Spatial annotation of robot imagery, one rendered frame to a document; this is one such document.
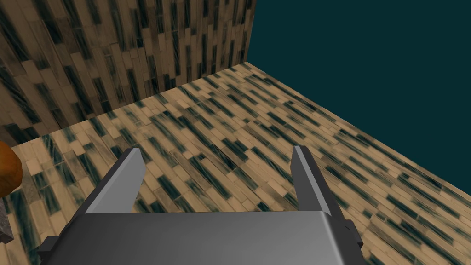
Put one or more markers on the orange round fruit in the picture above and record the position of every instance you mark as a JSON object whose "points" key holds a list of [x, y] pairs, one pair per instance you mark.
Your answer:
{"points": [[8, 169]]}

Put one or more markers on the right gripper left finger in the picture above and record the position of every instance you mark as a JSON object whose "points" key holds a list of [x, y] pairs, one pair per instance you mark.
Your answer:
{"points": [[118, 184]]}

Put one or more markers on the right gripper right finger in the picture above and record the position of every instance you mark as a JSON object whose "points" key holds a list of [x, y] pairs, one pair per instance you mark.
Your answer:
{"points": [[311, 183]]}

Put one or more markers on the grey stone block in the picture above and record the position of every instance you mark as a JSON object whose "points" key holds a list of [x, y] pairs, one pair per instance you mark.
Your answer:
{"points": [[4, 225]]}

